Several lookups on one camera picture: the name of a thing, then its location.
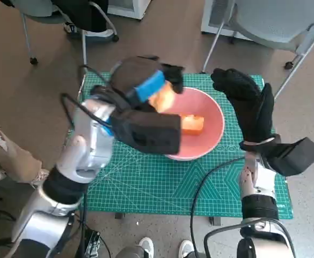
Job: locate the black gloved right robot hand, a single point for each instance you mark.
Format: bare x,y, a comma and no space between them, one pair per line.
253,113

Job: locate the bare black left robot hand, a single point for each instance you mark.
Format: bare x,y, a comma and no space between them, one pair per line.
132,78

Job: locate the pink bowl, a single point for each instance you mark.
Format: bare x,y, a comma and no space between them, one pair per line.
210,113

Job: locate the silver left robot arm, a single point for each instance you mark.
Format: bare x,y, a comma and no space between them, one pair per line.
89,150

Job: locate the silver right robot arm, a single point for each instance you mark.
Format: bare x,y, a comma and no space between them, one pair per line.
256,177

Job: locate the grey chair with castors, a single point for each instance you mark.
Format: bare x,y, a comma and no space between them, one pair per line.
83,48

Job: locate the small white cabinet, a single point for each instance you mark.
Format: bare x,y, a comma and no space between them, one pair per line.
131,9

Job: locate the seated person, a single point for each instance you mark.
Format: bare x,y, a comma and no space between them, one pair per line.
87,13

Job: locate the grey mesh chair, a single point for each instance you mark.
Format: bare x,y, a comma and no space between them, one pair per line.
266,24

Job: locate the white cabinet with vent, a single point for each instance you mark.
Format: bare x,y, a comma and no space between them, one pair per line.
211,18

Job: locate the green cutting mat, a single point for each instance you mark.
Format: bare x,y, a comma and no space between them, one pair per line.
146,188

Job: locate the person in white shoes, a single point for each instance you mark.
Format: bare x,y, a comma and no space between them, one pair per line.
146,246

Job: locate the black electronic box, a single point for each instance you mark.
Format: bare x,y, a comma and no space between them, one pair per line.
92,244

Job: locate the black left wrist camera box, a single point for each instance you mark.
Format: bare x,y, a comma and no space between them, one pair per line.
146,131

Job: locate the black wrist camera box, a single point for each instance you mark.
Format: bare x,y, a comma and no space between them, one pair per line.
146,131
293,156

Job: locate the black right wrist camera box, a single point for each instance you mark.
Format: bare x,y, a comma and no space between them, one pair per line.
293,156

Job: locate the black table bracket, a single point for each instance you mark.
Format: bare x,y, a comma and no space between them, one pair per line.
215,221
120,216

